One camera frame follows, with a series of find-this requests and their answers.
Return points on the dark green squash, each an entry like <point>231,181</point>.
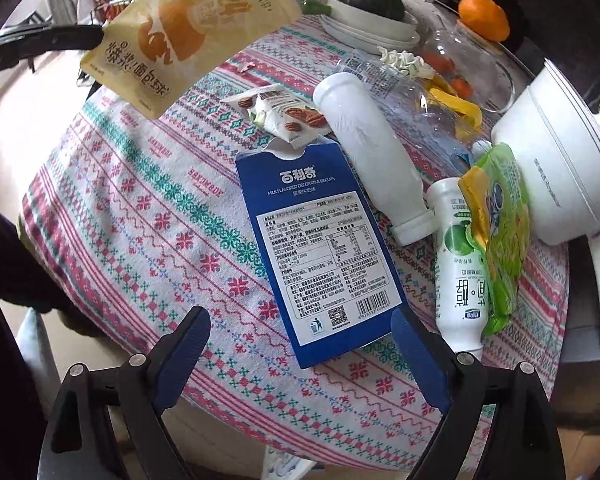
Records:
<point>377,4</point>

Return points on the clear glass jar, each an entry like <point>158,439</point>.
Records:
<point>472,67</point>

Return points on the green pepper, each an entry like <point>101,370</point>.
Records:
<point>316,7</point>

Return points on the plain white plastic bottle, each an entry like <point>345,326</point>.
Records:
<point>365,150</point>

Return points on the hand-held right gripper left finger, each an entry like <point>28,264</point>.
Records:
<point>187,340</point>

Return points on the yellow snack bag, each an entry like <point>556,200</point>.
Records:
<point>180,30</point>

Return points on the white bottle with green label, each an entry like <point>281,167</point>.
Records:
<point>457,270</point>

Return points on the patterned tablecloth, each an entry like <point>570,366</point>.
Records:
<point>130,210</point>

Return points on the small torn paper scrap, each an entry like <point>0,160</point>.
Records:
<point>245,66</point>

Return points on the nut snack packet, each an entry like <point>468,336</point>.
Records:
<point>285,112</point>

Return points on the white crumpled paper liner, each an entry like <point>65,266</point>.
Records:
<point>405,62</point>

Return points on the clear plastic bottle blue label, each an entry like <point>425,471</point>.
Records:
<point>405,100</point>

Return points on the orange tangerine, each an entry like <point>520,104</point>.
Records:
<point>485,17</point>

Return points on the white electric pot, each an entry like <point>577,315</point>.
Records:
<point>555,160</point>

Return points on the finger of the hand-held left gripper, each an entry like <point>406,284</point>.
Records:
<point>55,39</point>

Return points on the yellow wrapper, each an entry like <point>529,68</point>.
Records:
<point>462,110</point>

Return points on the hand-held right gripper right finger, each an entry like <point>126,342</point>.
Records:
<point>412,350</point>

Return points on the blue biscuit box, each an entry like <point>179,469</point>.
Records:
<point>320,240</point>

